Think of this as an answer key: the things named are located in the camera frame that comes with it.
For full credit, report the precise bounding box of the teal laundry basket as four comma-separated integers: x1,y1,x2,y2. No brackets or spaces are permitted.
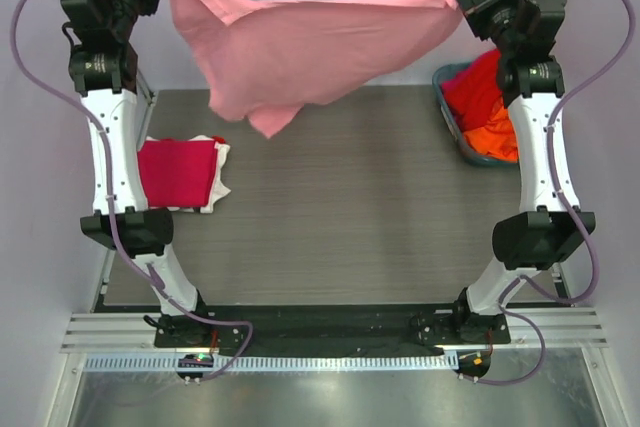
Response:
432,62,518,168

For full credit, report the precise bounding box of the pink t shirt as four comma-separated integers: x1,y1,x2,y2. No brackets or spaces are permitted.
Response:
169,0,462,138

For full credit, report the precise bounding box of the orange t shirt in basket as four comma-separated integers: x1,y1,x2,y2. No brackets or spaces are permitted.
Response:
463,100,519,162

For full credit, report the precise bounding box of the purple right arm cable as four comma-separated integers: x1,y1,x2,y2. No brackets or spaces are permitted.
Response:
457,0,637,387

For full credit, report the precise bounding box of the slotted cable duct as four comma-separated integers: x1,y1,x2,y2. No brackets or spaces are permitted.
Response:
84,352,458,374

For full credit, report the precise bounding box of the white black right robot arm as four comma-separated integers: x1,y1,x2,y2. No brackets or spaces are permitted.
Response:
447,0,595,343

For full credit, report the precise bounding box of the red t shirt in basket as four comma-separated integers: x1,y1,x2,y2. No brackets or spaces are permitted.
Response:
442,49,513,132

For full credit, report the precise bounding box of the left aluminium frame post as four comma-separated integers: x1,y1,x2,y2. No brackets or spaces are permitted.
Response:
135,68,156,132

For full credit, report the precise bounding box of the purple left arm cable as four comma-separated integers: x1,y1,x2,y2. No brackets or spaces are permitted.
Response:
9,0,255,382

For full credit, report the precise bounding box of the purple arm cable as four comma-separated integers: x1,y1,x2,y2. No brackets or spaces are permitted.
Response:
9,0,255,382
457,0,637,387

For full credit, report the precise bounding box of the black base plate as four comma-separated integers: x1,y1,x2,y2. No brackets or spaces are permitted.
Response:
144,302,511,358

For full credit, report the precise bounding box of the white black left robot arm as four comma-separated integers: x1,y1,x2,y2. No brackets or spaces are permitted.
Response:
60,0,214,347

